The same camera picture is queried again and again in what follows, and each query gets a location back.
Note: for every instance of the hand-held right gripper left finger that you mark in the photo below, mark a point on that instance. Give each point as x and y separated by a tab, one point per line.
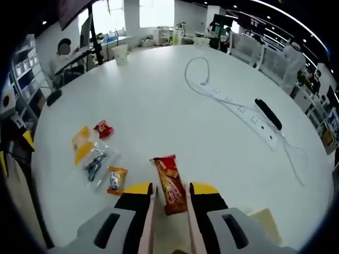
132	201

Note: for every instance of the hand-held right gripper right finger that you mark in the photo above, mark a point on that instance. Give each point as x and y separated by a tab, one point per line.
212	201

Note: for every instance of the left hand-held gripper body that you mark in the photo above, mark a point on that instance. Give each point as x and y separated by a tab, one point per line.
8	108

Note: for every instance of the small orange food packet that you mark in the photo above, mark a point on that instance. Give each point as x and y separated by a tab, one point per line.
117	181

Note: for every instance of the red-brown food bar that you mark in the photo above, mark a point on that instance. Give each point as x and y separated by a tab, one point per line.
169	185

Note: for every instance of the yellow bread food packet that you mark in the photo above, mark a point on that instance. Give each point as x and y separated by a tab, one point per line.
80	148

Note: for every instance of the clear dark cookie food packet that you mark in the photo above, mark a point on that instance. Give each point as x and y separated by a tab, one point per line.
95	161

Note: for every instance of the beige food container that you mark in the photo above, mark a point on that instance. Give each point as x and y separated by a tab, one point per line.
265	222

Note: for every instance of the small red food packet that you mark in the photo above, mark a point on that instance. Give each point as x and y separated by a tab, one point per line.
103	129

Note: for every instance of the white storage shelf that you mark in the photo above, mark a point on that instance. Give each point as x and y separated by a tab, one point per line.
29	79

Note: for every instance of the black soft case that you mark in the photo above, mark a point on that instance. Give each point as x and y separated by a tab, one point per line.
54	98

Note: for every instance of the black oblong remote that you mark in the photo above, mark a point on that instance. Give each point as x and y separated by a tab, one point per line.
267	113

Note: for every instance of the grey monitor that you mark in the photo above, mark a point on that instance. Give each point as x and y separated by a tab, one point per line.
85	34

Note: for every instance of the black monitor stand pole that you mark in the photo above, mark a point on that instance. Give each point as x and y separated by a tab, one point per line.
96	39

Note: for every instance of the large dark hanging screen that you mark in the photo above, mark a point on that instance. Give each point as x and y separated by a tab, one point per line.
71	13

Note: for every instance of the white paper cup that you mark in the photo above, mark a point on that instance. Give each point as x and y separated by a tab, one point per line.
120	54

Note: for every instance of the white mesh chair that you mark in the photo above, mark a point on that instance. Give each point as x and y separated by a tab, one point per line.
246	50
272	63

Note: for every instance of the small hanging display screen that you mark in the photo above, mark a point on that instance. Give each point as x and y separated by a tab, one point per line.
253	21

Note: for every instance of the curved ceiling strip light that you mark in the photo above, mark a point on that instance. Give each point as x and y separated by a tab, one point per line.
286	14

